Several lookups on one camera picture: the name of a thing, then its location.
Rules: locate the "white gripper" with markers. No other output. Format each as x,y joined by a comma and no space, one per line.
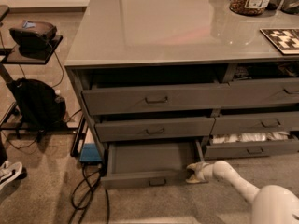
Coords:
205,172

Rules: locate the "grey drawer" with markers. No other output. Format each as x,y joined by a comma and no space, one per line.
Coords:
143,99
257,84
143,129
252,149
154,163
233,121

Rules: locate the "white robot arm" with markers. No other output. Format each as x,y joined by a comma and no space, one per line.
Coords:
271,204

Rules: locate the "white items in drawer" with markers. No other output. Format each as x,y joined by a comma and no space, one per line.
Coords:
249,137

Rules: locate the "grey cabinet with glossy top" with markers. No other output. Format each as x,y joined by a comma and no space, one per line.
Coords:
126,43

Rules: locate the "blue box on floor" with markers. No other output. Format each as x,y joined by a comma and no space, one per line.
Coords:
89,153

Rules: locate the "black white patterned board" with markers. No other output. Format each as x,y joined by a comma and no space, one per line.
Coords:
286,40

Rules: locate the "black backpack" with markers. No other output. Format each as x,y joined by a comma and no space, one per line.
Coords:
38,102

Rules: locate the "black white sneaker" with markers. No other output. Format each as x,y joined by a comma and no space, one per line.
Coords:
9,171

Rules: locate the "black side stand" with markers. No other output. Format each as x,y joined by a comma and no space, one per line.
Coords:
13,119

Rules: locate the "blue cloth on pouch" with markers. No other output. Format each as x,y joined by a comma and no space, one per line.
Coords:
28,24

